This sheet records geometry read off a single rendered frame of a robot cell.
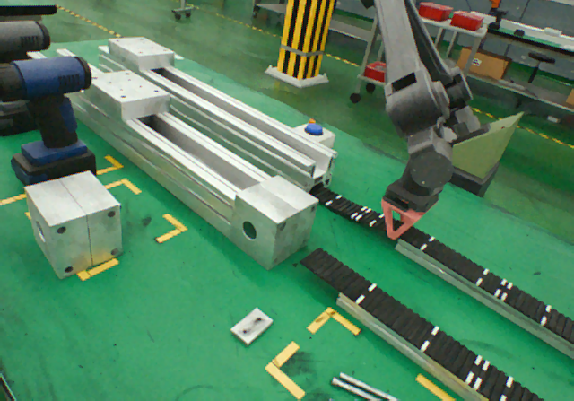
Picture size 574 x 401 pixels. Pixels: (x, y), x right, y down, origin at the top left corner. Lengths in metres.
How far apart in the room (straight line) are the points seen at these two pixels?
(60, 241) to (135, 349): 0.17
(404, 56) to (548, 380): 0.51
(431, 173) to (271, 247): 0.25
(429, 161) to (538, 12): 7.69
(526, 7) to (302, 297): 7.91
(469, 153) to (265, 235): 0.69
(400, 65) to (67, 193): 0.53
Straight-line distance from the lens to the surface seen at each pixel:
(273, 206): 0.59
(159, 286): 0.59
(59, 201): 0.60
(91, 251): 0.61
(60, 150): 0.78
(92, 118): 0.98
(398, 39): 0.72
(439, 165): 0.58
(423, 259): 0.74
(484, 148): 1.12
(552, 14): 8.19
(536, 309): 0.73
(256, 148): 0.83
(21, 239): 0.70
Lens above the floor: 1.22
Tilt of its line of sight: 32 degrees down
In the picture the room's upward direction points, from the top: 11 degrees clockwise
